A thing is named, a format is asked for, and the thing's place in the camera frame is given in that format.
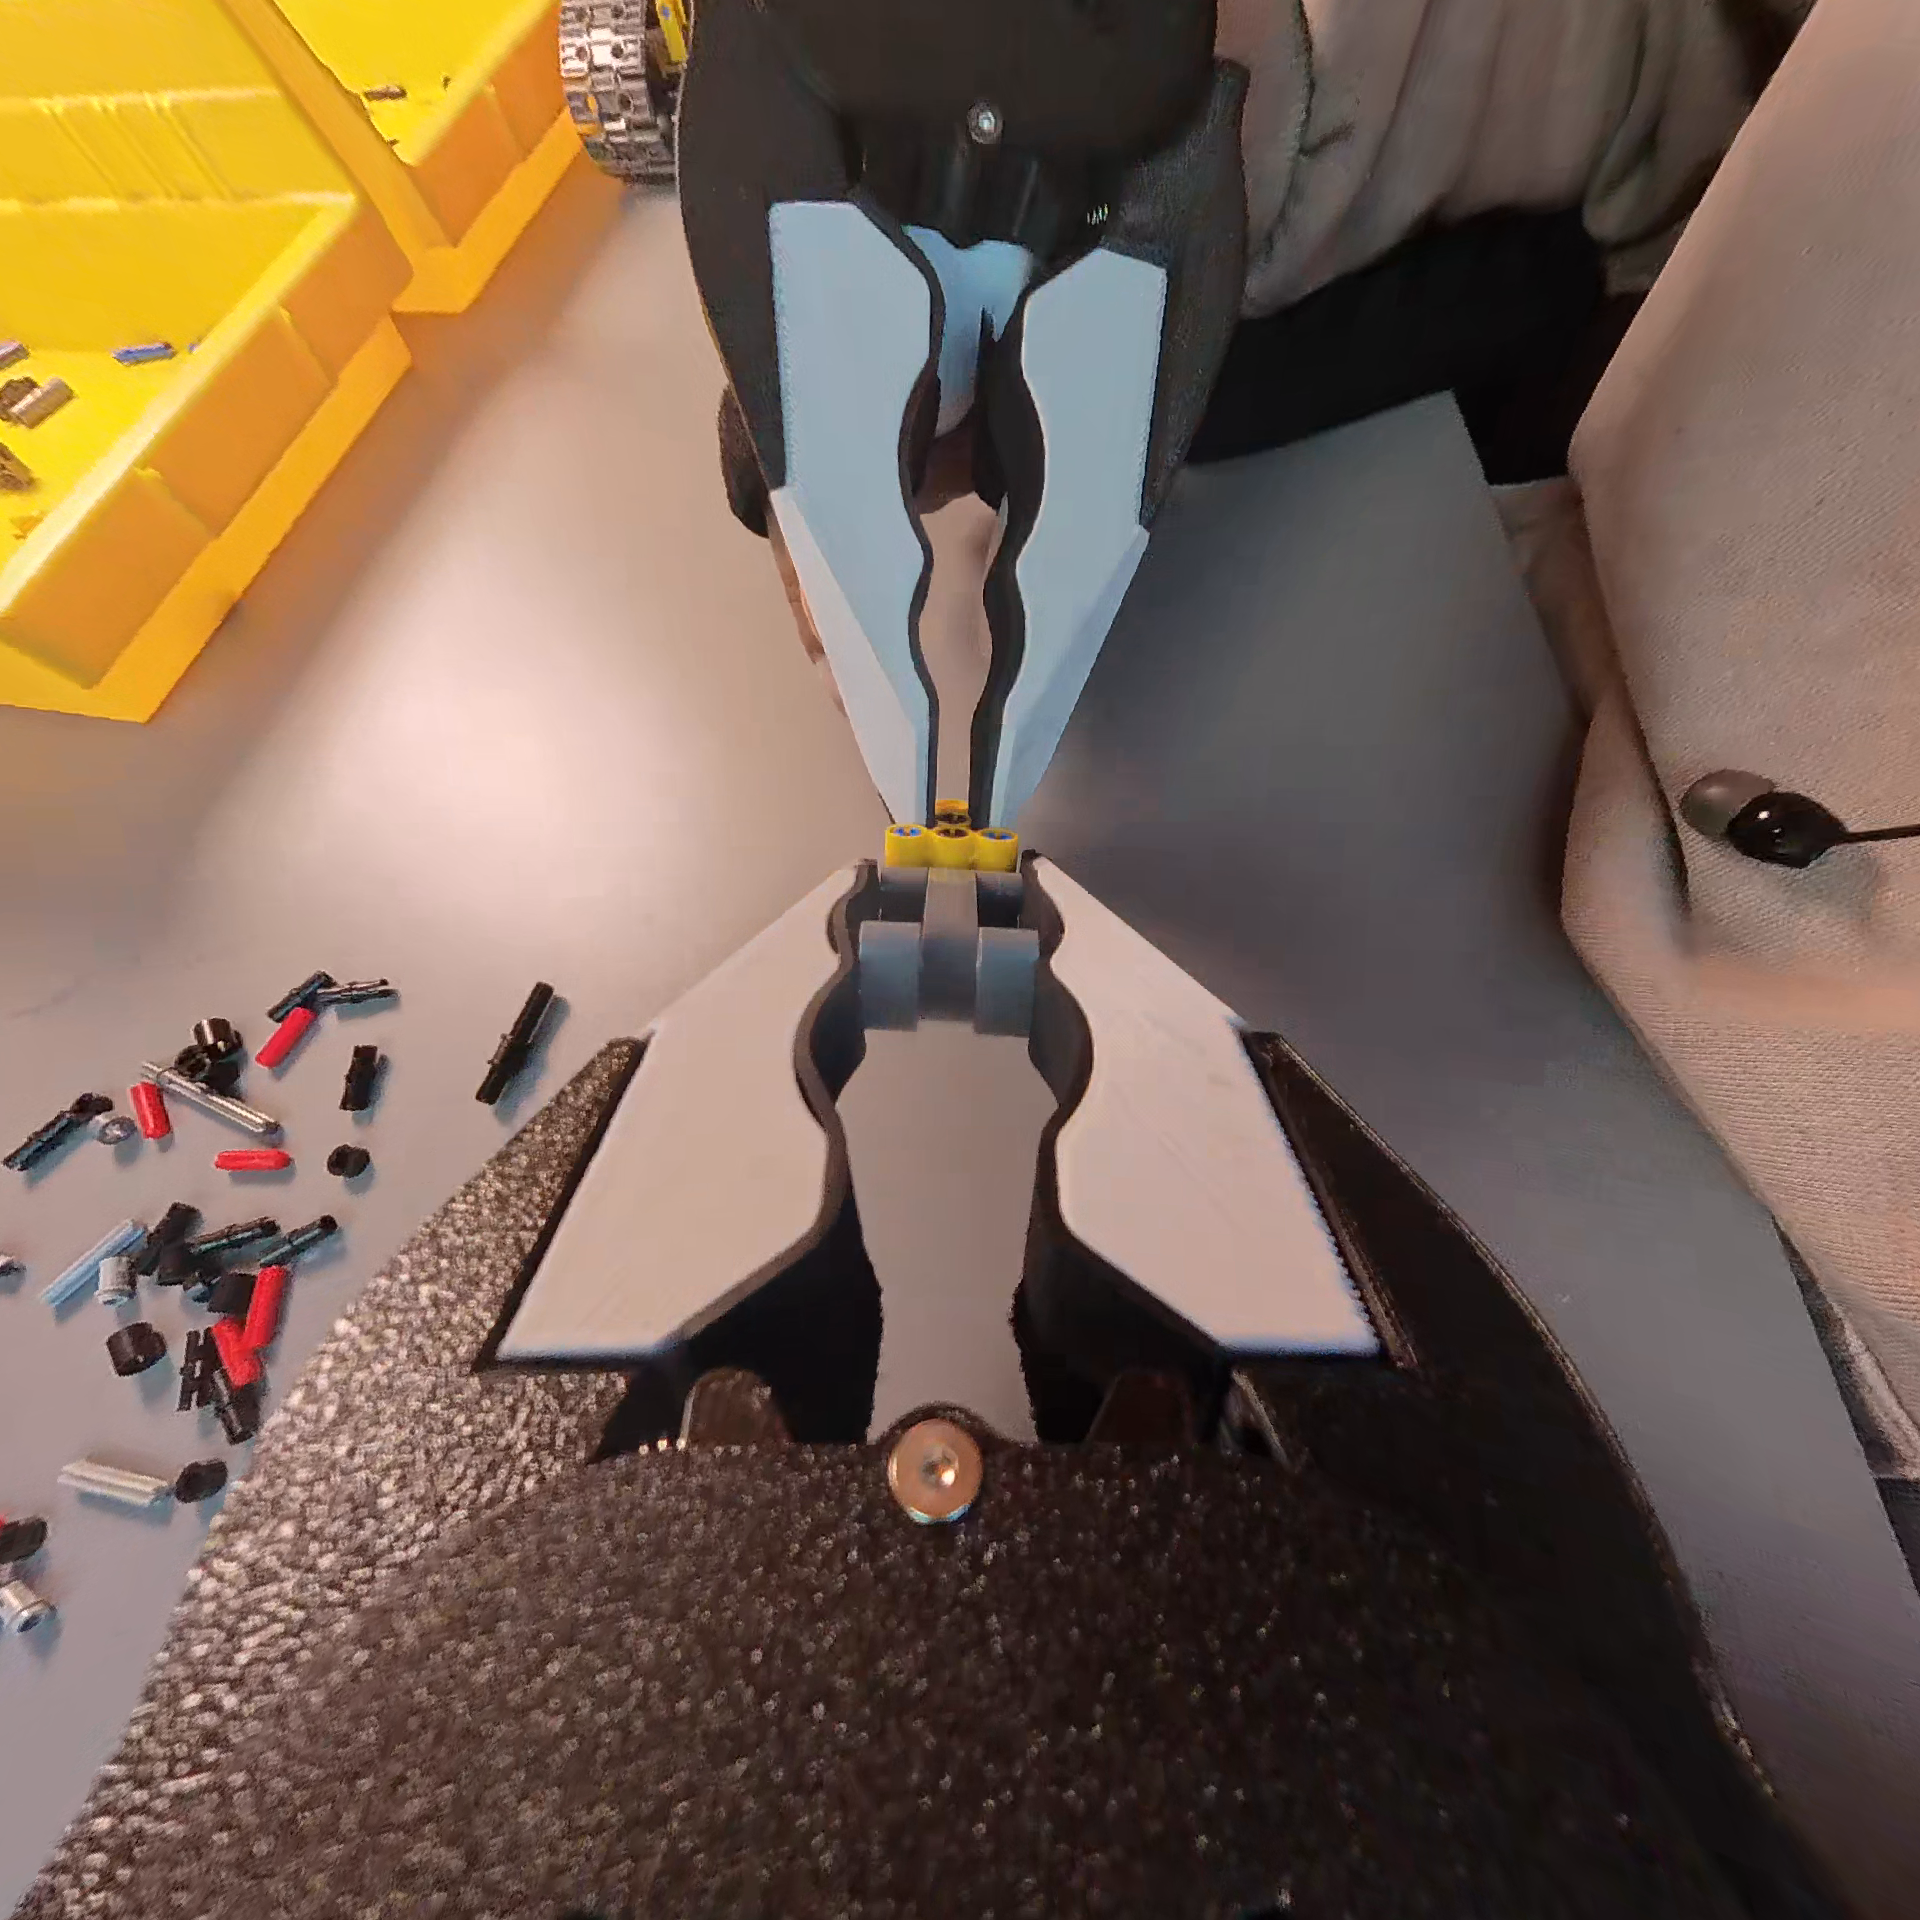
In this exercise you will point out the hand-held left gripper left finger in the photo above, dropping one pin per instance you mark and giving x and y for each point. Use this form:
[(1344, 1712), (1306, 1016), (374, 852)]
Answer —
[(675, 1201)]

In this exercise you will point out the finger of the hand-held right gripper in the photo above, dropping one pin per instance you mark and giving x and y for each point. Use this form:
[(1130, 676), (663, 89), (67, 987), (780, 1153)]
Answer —
[(855, 451), (1096, 451)]

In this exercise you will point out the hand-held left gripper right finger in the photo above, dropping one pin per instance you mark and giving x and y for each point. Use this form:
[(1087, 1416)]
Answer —
[(1200, 1201)]

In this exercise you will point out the yellow building block assembly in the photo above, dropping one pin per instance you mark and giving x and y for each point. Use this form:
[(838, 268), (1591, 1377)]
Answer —
[(962, 902)]

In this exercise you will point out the yellow plastic bin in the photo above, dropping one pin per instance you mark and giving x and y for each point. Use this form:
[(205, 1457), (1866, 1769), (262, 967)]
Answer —
[(152, 510), (480, 152)]

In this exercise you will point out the blue grey pieces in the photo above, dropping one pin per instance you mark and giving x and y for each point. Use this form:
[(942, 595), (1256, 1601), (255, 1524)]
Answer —
[(46, 405)]

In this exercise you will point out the person's right forearm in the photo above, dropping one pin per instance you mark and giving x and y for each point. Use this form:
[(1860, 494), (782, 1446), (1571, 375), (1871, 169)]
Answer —
[(1442, 123)]

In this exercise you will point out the grey desk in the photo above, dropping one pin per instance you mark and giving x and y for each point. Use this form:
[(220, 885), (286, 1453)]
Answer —
[(540, 781)]

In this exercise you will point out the yellow toy robot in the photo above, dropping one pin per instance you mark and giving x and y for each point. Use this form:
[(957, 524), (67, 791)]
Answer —
[(626, 76)]

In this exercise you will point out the pile of black red pieces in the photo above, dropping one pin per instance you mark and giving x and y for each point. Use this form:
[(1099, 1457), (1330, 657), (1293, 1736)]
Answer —
[(211, 1230)]

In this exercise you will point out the person's torso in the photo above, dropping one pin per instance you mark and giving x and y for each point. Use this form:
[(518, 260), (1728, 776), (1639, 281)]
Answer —
[(1773, 601)]

